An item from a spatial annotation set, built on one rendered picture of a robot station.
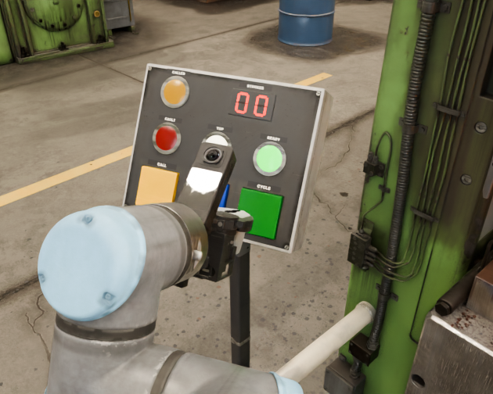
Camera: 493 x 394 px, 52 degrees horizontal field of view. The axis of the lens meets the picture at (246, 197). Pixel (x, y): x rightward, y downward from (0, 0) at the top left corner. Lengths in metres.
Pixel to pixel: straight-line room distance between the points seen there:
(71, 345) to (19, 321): 1.77
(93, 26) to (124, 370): 4.98
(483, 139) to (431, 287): 0.34
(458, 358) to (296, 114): 0.46
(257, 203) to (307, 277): 1.42
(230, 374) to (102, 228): 0.16
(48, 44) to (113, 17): 0.89
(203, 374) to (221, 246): 0.21
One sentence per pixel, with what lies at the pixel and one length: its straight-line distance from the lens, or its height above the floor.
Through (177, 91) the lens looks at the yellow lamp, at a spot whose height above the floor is 1.17.
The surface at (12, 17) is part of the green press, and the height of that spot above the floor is 0.41.
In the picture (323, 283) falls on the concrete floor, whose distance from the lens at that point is 2.23.
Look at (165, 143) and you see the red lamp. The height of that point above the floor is 1.08.
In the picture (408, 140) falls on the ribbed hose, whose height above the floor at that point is 1.09.
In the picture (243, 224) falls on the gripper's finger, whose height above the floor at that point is 1.12.
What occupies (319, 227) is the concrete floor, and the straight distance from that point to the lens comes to 2.54.
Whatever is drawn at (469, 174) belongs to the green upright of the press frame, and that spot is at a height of 1.06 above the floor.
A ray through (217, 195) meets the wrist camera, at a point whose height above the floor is 1.17.
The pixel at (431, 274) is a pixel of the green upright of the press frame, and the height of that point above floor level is 0.82.
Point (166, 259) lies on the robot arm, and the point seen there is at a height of 1.20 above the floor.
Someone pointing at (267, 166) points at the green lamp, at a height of 1.08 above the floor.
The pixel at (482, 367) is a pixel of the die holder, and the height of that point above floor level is 0.88.
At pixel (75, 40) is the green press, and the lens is 5.35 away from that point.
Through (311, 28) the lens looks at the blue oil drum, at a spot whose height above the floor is 0.18.
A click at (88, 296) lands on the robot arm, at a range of 0.43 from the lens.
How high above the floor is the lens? 1.50
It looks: 33 degrees down
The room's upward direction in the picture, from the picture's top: straight up
